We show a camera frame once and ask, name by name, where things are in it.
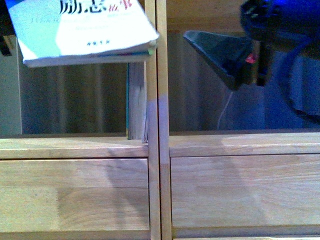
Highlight upper right wooden drawer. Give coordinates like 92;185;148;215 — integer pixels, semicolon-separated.
171;154;320;228

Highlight upright book with green cover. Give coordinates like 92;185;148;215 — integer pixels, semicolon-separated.
126;62;148;144

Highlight white and green book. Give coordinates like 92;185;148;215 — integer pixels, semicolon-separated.
6;0;159;68

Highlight upper left wooden drawer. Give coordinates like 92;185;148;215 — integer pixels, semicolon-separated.
0;158;150;233

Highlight dark right arm gripper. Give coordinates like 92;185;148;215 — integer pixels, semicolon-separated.
183;0;320;91

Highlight right wooden shelf cabinet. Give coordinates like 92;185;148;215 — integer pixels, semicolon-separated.
156;0;320;240

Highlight wooden drawer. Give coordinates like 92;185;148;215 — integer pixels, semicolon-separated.
171;154;320;228
0;158;150;233

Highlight left wooden shelf cabinet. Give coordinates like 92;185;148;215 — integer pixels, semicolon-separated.
0;0;161;240

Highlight white hanging cable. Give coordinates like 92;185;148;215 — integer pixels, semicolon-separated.
216;90;234;131

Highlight wooden shelf cabinet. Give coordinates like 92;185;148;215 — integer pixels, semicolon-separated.
0;0;161;240
156;0;320;240

